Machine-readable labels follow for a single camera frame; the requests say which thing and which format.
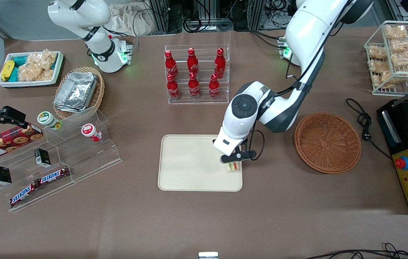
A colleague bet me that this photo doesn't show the clear acrylic step display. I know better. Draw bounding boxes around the clear acrylic step display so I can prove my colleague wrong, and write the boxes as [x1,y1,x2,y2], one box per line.
[0,107,123,213]

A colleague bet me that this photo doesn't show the black floor cable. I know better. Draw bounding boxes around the black floor cable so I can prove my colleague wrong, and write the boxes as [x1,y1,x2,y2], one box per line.
[304,243,408,259]

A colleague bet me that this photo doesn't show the black machine with yellow panel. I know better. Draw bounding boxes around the black machine with yellow panel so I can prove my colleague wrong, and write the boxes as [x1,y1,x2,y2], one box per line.
[376,77,408,215]

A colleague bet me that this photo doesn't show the black power cable with plug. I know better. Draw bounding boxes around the black power cable with plug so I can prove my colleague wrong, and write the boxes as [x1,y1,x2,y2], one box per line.
[345,98,393,160]

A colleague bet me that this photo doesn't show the yellow snack packet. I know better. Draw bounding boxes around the yellow snack packet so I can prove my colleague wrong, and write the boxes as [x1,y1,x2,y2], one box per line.
[1,60,15,81]

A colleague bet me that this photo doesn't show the round brown wicker basket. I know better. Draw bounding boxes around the round brown wicker basket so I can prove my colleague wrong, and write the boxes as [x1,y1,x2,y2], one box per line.
[294,112,362,174]

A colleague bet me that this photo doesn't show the white rectangular bin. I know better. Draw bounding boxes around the white rectangular bin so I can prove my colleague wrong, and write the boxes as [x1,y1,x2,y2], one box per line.
[0,51,65,88]

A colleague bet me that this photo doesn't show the green lid yogurt cup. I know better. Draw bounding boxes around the green lid yogurt cup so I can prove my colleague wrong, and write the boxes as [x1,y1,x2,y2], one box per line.
[37,111,63,130]

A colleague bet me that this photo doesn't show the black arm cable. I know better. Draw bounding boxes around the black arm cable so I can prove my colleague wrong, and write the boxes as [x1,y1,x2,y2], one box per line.
[248,43,326,161]

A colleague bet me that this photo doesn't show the aluminium foil container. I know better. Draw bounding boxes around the aluminium foil container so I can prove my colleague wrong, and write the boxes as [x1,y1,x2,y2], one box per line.
[53,72,98,113]

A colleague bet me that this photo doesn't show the oval light wicker basket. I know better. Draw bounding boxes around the oval light wicker basket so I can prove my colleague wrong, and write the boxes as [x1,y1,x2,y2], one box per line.
[52,66,105,119]

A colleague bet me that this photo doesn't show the clear acrylic bottle rack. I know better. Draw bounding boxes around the clear acrylic bottle rack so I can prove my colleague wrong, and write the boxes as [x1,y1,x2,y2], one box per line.
[164,44,230,105]

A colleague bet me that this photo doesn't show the brown Snickers bar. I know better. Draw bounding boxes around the brown Snickers bar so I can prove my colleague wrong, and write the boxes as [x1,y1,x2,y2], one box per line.
[10,181,41,208]
[38,167,71,185]

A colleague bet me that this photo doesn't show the clear rice cracker bag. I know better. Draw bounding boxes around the clear rice cracker bag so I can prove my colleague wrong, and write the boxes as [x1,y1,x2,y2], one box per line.
[18,49,58,82]

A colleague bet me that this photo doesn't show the beige cloth bag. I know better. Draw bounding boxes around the beige cloth bag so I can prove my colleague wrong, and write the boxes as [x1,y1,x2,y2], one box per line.
[109,3,154,36]

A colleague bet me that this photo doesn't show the aluminium frame post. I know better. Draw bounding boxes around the aluminium frame post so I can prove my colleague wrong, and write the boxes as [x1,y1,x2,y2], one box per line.
[252,0,265,31]
[152,0,170,35]

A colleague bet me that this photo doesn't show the wrapped bread pack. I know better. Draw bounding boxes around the wrapped bread pack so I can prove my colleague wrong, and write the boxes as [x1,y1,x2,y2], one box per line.
[372,71,403,89]
[391,50,408,68]
[368,45,389,60]
[390,39,408,53]
[368,59,391,73]
[384,25,408,40]

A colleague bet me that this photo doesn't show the beige rectangular serving tray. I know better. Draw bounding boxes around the beige rectangular serving tray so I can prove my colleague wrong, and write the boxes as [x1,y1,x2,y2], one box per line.
[158,135,243,192]

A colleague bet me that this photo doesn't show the coiled black cable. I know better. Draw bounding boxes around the coiled black cable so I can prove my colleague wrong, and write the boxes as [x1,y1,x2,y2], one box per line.
[183,16,211,33]

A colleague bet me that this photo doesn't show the red cola bottle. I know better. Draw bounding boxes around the red cola bottle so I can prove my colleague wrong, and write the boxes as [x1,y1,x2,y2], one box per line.
[187,47,199,77]
[167,73,181,100]
[209,74,221,99]
[188,72,201,99]
[214,47,226,78]
[164,50,179,79]

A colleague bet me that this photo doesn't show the small black carton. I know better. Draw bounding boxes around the small black carton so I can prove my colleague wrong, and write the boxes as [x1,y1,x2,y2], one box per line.
[0,165,12,185]
[34,148,51,168]

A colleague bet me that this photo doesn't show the red lid yogurt cup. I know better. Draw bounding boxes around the red lid yogurt cup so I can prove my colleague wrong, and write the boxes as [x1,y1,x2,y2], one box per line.
[81,123,102,142]

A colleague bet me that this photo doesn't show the red tartan cookie box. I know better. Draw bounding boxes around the red tartan cookie box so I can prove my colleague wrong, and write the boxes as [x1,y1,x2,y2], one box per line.
[0,123,44,162]

